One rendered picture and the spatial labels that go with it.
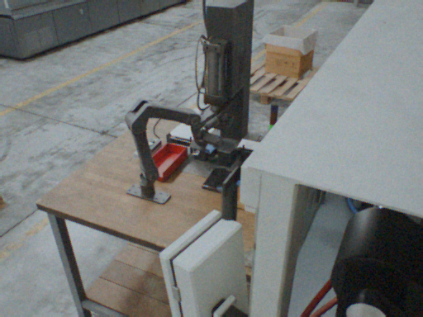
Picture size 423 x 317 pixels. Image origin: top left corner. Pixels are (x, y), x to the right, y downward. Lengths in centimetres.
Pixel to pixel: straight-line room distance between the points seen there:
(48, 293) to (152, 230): 125
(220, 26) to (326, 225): 95
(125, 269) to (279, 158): 192
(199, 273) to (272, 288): 13
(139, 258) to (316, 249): 129
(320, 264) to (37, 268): 200
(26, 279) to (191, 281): 220
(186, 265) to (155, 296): 155
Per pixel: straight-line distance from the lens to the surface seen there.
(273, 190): 58
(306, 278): 138
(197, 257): 75
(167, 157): 205
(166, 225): 165
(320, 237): 153
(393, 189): 58
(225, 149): 195
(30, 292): 279
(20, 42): 670
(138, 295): 230
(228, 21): 178
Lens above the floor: 201
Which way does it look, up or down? 33 degrees down
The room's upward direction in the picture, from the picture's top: straight up
